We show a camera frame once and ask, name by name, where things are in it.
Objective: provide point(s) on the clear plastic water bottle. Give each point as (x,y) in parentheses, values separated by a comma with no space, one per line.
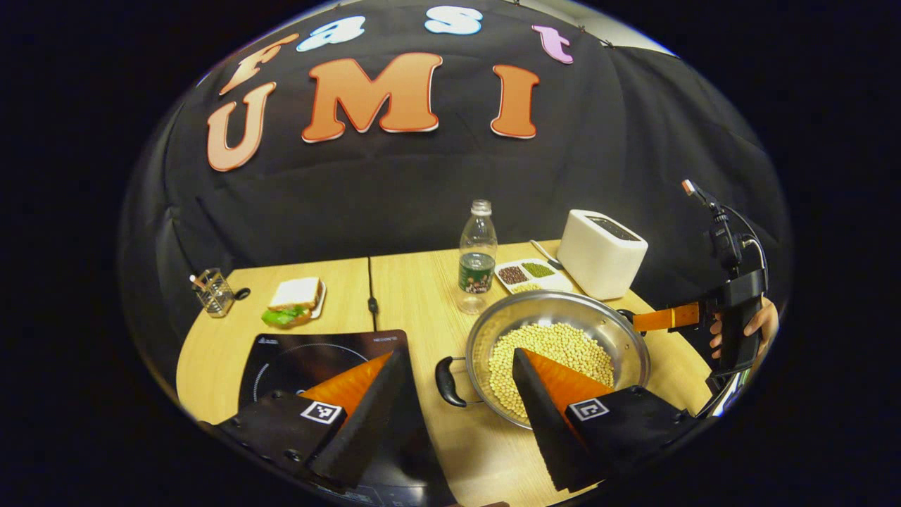
(477,267)

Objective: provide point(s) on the black induction cooktop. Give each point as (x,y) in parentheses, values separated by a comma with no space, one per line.
(281,359)

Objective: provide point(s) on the clear glass holder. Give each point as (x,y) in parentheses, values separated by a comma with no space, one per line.
(213,294)

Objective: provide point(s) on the white divided bean dish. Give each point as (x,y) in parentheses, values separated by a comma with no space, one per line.
(556,282)

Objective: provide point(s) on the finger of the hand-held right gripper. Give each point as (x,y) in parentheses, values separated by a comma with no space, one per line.
(665,317)

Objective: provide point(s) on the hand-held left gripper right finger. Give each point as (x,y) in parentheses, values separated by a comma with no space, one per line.
(545,429)

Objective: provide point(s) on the small black object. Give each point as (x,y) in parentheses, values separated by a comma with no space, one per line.
(242,293)

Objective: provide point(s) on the white toaster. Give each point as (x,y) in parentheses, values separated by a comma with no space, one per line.
(598,260)

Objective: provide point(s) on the steel pot with soybeans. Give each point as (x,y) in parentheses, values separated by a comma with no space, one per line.
(563,310)

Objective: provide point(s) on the sandwich on white plate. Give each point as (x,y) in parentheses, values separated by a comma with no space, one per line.
(295,296)

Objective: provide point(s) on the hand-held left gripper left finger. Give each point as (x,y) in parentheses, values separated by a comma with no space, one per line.
(369,422)

